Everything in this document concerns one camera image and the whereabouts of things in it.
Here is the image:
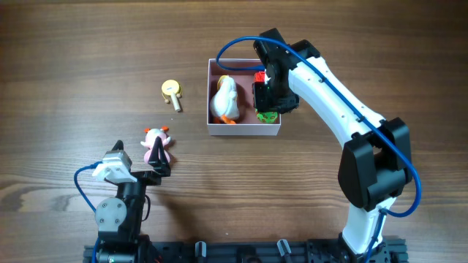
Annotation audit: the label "white duck plush toy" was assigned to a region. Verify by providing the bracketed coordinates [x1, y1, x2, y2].
[209, 75, 240, 124]

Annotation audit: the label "green ball red numbers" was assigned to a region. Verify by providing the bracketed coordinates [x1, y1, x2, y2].
[256, 112, 279, 124]

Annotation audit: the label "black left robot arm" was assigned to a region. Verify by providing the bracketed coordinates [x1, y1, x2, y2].
[91, 137, 171, 263]

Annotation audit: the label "yellow wooden rattle drum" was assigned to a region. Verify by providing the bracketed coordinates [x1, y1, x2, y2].
[161, 80, 181, 113]

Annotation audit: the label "white box pink inside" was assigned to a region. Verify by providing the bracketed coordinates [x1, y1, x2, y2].
[206, 58, 282, 136]

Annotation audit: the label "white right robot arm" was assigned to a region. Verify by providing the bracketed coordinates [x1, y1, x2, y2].
[253, 28, 412, 260]

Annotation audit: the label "red toy fire truck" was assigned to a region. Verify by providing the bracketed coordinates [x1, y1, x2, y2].
[253, 71, 265, 85]

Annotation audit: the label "pink pig plush toy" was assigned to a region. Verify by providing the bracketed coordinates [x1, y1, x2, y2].
[140, 126, 171, 164]

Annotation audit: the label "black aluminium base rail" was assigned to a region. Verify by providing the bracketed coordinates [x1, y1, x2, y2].
[83, 237, 408, 263]

